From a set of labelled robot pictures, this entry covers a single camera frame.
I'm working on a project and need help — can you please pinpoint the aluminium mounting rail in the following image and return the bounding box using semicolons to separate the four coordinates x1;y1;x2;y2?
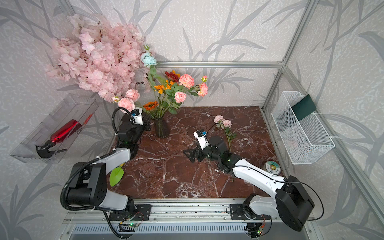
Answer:
62;197;316;224

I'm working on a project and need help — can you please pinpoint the dark green card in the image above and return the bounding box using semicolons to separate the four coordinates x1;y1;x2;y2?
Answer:
292;94;317;121

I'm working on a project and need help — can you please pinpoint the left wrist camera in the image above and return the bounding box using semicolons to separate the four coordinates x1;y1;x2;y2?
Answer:
130;108;144;125

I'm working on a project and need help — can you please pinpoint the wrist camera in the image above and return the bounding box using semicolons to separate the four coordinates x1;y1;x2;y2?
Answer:
130;108;144;125
194;130;209;150

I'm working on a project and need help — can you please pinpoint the mixed flower bouquet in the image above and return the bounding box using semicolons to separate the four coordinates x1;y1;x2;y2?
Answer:
141;45;208;119

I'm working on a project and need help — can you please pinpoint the red spray bottle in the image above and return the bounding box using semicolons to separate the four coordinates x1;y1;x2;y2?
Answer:
36;120;83;159

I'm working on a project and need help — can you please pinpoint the clear plastic wall bin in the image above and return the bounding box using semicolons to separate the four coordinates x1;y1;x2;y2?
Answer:
10;94;98;164

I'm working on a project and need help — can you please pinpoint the pink carnation stem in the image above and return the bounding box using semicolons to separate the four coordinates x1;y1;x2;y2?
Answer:
112;89;140;112
214;115;237;152

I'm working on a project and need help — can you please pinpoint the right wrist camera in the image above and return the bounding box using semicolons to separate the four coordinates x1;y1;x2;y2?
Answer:
194;130;209;150

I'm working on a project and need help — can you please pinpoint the white wire mesh basket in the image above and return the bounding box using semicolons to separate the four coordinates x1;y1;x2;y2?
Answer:
272;92;335;165

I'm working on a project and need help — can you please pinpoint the pink cherry blossom tree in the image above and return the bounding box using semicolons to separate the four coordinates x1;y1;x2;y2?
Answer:
47;15;144;102

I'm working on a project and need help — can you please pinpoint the dark glass vase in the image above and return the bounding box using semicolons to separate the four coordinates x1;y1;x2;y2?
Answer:
153;117;170;139

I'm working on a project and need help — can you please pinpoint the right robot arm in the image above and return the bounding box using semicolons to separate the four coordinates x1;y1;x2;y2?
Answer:
183;131;315;232

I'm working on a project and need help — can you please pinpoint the green yellow spatula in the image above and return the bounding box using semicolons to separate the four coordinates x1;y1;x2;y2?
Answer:
110;164;124;187

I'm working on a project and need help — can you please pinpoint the pink rose stem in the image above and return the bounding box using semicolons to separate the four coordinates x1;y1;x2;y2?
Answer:
175;92;187;104

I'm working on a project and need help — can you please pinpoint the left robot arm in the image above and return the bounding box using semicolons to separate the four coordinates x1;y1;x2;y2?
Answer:
60;122;151;217

